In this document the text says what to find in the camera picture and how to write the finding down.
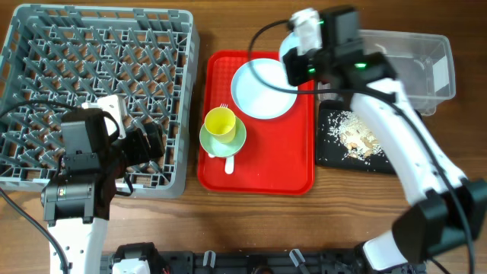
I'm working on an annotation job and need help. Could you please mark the grey dishwasher rack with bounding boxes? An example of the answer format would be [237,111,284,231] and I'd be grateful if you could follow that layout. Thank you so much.
[1,4,200,198]

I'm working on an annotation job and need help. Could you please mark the rice and food scraps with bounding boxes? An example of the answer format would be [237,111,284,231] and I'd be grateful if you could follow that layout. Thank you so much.
[326,110,385,165]

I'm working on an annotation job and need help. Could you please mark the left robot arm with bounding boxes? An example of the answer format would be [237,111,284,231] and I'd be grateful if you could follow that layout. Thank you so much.
[41,108,164,273]

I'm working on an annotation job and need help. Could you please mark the yellow plastic cup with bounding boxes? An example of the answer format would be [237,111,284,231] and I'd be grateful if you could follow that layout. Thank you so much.
[205,107,237,144]

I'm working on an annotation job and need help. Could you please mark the small light blue bowl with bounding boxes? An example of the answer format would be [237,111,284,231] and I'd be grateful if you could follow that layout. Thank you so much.
[279,32,299,63]

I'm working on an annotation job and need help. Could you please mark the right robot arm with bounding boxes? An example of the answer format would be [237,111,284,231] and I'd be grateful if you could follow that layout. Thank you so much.
[284,5,486,271]

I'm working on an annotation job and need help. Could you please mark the white plastic spoon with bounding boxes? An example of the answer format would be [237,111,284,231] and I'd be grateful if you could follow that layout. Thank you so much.
[218,154,235,175]

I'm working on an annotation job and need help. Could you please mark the clear plastic bin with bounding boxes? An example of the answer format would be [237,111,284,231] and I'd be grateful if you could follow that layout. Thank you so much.
[360,30,456,116]

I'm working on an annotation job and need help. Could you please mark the black waste tray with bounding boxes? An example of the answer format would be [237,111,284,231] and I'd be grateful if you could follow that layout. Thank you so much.
[315,101,395,174]

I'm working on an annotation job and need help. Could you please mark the large light blue plate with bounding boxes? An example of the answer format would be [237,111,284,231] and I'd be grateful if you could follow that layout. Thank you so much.
[231,59,298,119]

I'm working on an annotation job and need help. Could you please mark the light green bowl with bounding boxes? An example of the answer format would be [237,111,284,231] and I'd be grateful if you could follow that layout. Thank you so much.
[199,117,247,158]

